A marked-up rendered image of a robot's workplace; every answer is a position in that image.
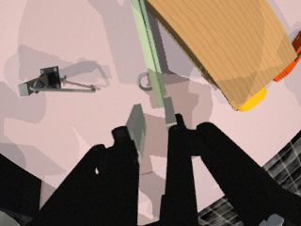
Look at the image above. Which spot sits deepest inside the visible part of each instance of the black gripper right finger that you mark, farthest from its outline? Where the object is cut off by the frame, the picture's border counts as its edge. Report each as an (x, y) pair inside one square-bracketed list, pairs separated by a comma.
[(255, 196)]

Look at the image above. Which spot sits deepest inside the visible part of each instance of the orange spirit level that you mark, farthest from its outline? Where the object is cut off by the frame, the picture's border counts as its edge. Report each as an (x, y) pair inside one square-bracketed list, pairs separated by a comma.
[(297, 47)]

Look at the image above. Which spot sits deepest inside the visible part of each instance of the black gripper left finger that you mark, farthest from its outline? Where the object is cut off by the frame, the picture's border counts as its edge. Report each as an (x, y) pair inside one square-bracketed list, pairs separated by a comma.
[(72, 203)]

